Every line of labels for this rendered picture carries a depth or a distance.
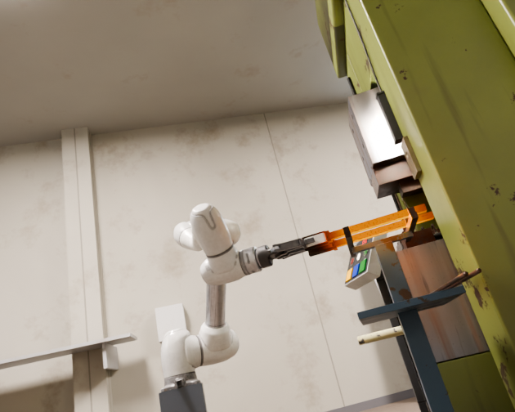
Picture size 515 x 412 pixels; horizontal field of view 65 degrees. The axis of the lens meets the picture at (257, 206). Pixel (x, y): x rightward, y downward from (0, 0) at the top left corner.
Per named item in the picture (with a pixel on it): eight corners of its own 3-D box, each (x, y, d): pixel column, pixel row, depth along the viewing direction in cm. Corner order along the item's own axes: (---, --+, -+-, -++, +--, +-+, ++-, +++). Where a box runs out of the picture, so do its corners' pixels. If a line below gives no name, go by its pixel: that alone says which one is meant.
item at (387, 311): (359, 320, 117) (356, 312, 117) (363, 325, 153) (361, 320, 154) (466, 292, 111) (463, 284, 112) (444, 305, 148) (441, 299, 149)
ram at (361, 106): (373, 156, 187) (347, 87, 201) (371, 186, 222) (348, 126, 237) (466, 127, 181) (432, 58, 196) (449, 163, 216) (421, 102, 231)
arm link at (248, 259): (242, 273, 135) (259, 268, 134) (237, 247, 138) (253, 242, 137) (251, 277, 143) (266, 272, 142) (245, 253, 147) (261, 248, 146)
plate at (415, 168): (417, 172, 167) (402, 136, 173) (414, 180, 175) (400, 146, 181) (422, 170, 166) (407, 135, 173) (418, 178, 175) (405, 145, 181)
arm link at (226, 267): (248, 283, 138) (233, 250, 133) (206, 295, 141) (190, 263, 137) (250, 267, 148) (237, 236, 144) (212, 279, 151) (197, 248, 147)
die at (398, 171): (378, 185, 195) (372, 167, 199) (377, 199, 214) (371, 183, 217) (467, 158, 190) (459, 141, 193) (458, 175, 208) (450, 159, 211)
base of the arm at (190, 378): (159, 392, 184) (158, 379, 186) (164, 391, 204) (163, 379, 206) (199, 382, 187) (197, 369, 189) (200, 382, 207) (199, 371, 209)
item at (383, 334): (359, 346, 213) (356, 335, 215) (359, 346, 218) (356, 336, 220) (444, 325, 207) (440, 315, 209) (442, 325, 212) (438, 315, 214)
